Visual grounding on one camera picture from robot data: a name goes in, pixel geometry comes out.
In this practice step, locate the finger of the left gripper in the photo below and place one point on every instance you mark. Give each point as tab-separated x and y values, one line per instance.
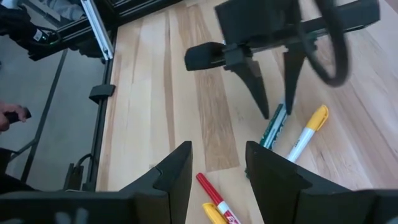
252	81
292	74

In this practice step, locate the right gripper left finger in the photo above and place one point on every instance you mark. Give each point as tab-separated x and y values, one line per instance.
149	205

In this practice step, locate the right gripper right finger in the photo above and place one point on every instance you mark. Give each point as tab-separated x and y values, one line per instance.
295	205

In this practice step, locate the yellow fine-tip marker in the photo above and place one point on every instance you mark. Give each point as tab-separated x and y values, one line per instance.
213	214
317	118

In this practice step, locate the dark green Expo marker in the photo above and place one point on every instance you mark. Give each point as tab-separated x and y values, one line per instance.
273	127

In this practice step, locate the red fine-tip marker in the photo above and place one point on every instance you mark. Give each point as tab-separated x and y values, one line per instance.
208	188

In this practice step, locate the black table clamp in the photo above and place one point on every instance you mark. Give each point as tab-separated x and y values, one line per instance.
101	93
74	177

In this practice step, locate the black handheld controller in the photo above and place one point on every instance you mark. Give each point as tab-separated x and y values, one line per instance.
23	114

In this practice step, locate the person's hand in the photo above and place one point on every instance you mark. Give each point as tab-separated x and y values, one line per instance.
9	121

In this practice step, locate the black device with white label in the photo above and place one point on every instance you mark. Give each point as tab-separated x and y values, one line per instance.
18	28

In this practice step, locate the white aluminium post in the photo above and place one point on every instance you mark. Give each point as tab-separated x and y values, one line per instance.
98	31

